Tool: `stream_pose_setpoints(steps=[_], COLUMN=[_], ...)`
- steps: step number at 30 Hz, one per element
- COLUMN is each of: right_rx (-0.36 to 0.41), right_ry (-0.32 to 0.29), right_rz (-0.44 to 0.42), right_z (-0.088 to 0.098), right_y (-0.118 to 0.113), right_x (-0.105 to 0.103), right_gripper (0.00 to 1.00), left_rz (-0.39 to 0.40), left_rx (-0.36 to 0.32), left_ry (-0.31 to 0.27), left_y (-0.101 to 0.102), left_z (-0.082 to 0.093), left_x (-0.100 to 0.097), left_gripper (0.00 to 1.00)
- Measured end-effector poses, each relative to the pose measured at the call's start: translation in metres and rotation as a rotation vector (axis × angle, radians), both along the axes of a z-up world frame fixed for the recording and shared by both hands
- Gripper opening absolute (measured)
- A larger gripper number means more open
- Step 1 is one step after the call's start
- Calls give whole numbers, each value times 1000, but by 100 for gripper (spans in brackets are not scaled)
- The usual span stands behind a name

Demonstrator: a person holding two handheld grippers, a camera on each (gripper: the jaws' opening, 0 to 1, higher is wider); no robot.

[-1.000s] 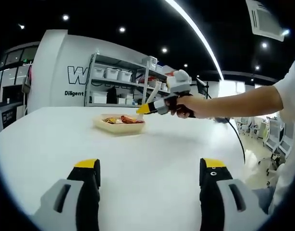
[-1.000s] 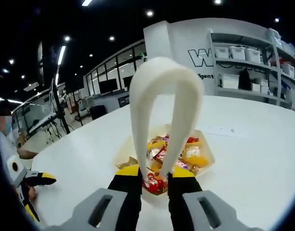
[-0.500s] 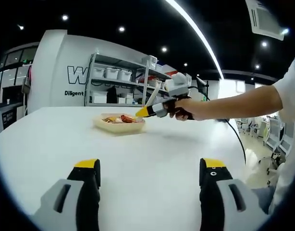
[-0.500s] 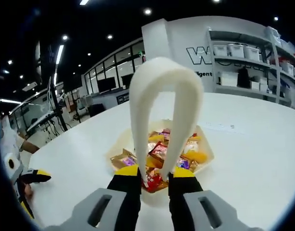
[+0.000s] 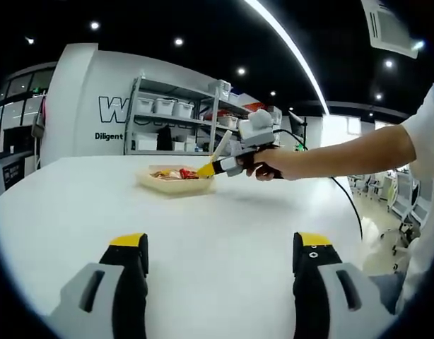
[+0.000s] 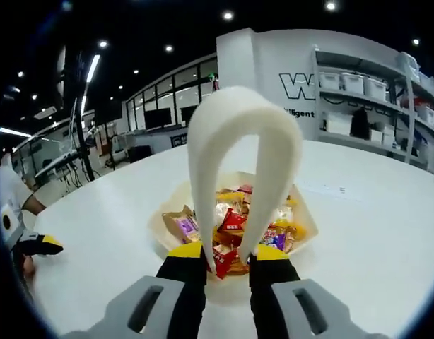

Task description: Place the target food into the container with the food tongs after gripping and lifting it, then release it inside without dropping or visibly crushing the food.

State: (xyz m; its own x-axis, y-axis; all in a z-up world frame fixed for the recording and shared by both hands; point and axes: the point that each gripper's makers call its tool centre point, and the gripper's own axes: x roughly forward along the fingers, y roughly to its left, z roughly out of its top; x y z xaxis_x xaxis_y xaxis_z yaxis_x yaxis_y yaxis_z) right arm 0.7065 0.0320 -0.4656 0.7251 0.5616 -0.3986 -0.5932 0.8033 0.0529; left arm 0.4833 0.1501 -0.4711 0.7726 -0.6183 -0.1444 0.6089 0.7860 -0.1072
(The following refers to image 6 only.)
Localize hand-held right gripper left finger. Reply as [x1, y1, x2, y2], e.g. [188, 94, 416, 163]
[61, 243, 208, 339]

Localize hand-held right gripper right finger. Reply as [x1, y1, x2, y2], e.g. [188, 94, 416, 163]
[248, 244, 377, 339]

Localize orange candy food packet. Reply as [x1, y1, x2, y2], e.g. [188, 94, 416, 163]
[230, 259, 252, 276]

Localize purple candy food packet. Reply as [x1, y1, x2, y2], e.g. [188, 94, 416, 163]
[262, 229, 288, 250]

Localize small red food packet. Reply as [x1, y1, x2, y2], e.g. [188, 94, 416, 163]
[211, 246, 242, 280]

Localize brown purple-label food packet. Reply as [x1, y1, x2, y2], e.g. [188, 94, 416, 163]
[161, 206, 201, 245]

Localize cream food container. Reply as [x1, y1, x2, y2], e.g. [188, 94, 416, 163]
[148, 171, 319, 307]

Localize yellow bun food packet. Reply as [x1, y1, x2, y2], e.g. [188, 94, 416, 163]
[215, 189, 247, 213]

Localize white food tongs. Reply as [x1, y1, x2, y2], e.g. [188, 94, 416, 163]
[187, 84, 303, 275]

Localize person's left hand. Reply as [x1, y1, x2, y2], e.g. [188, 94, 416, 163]
[21, 254, 38, 280]

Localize standing desk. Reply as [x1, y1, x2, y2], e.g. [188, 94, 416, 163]
[33, 147, 84, 179]

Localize black stand pole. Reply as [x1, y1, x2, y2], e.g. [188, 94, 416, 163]
[72, 93, 95, 184]

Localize ceiling air vent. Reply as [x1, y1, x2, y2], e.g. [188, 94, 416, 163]
[34, 105, 58, 119]

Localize black cabinet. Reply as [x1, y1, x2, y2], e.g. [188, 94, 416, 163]
[127, 145, 153, 165]

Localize grey counter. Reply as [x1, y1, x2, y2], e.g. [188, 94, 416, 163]
[133, 127, 190, 156]

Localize black monitor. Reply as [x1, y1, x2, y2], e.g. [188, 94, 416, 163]
[180, 105, 199, 127]
[143, 108, 172, 130]

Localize white carton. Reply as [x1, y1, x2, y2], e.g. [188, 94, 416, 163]
[322, 112, 352, 137]

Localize linear ceiling light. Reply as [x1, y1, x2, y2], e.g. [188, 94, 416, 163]
[86, 53, 102, 84]

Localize black bag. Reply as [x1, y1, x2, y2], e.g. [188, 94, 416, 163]
[350, 107, 371, 139]

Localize white storage box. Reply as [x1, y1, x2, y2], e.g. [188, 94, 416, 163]
[318, 72, 342, 91]
[364, 77, 388, 102]
[341, 72, 365, 95]
[416, 105, 434, 125]

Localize grey metal shelving rack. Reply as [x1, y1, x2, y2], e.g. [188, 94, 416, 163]
[311, 48, 434, 174]

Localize translucent crate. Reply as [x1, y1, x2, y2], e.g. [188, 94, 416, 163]
[400, 52, 422, 83]

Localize ceiling spotlights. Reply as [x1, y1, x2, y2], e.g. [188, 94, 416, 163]
[17, 1, 421, 100]

